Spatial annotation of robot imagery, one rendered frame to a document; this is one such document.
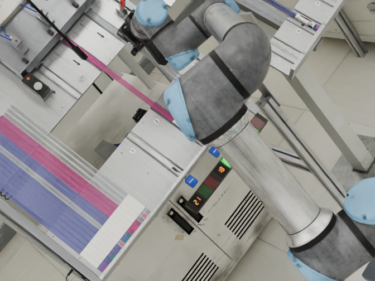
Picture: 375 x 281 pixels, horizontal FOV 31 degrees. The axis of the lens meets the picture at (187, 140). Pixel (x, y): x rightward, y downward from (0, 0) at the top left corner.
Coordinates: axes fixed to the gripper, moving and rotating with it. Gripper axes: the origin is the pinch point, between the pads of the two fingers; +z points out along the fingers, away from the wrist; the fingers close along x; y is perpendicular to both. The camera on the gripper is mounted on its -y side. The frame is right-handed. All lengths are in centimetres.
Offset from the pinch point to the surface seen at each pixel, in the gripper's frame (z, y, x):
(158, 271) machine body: 37, -52, 45
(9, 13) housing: 1.3, 34.6, 16.5
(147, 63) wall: 195, 1, -51
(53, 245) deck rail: -5, -17, 59
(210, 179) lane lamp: -8.2, -38.9, 18.2
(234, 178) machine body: 38, -53, 3
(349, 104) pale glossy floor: 61, -77, -57
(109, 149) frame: 40.7, -12.4, 23.2
